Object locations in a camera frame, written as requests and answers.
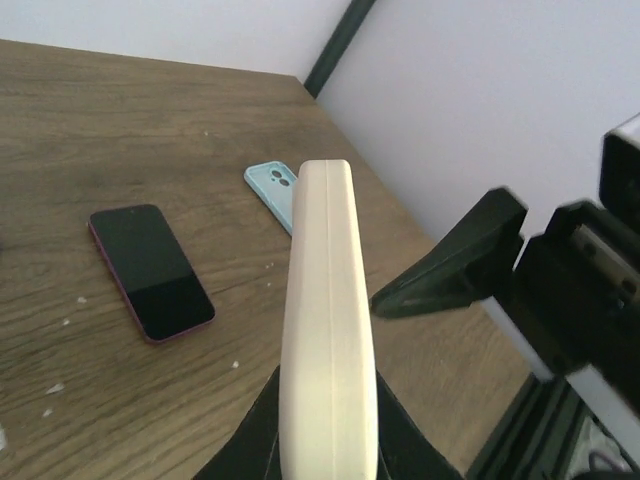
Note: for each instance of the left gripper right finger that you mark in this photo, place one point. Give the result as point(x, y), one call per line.
point(403, 451)

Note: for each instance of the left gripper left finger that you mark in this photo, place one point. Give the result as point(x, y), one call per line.
point(252, 452)

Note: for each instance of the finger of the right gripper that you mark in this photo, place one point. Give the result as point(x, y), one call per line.
point(469, 264)

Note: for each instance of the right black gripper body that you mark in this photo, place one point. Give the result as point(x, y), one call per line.
point(581, 274)

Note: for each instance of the beige phone case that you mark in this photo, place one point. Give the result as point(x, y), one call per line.
point(328, 412)

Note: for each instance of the magenta phone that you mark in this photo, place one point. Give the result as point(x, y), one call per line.
point(158, 283)

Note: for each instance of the light blue phone case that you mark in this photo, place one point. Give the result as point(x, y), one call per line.
point(273, 182)

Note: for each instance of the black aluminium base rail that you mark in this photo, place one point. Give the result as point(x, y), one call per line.
point(549, 432)

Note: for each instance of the right black frame post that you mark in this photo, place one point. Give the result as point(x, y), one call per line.
point(340, 39)

